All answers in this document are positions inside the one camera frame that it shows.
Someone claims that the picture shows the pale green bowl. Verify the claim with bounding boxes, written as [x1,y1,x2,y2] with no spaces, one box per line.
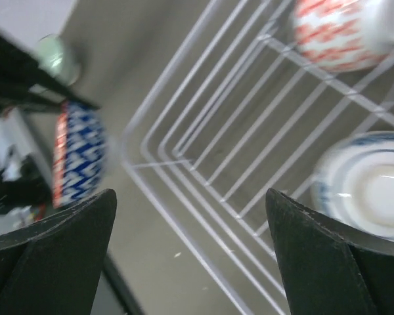
[34,34,81,86]

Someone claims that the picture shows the white wire dish rack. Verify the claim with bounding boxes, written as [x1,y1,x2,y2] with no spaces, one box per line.
[121,1,394,314]

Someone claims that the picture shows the blue white floral bowl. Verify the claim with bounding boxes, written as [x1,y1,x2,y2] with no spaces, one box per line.
[311,131,394,242]

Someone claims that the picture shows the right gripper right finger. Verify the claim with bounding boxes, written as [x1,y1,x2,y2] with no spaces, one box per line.
[265,188,394,314]

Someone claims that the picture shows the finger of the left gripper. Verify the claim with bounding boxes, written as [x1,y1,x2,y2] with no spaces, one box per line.
[0,35,99,114]

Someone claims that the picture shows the red geometric pattern bowl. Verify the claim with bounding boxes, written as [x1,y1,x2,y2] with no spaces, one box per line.
[53,100,108,208]

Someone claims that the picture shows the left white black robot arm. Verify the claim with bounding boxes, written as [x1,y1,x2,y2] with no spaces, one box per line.
[0,35,98,215]

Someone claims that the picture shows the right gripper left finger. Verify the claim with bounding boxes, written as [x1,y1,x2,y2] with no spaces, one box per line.
[0,189,117,314]

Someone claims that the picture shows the red floral bowl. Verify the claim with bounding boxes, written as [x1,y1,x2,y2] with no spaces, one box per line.
[292,0,394,72]

